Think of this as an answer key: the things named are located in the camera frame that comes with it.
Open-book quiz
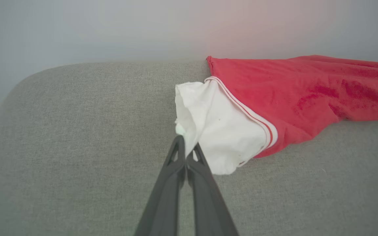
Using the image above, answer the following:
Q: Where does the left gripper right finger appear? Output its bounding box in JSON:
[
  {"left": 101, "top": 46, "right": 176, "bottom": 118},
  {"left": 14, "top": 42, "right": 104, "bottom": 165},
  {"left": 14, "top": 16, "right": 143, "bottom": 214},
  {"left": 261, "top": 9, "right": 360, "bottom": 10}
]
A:
[{"left": 186, "top": 143, "right": 241, "bottom": 236}]

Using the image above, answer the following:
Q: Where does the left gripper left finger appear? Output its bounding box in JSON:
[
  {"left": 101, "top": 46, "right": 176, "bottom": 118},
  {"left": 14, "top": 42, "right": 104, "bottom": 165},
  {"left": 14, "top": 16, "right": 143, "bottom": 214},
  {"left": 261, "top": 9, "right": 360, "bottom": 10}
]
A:
[{"left": 133, "top": 135, "right": 187, "bottom": 236}]

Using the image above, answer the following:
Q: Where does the red and white garment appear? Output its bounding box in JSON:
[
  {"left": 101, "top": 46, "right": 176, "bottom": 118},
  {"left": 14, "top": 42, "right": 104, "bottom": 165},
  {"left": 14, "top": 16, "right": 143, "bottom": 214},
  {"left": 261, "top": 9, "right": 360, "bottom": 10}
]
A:
[{"left": 175, "top": 55, "right": 378, "bottom": 176}]

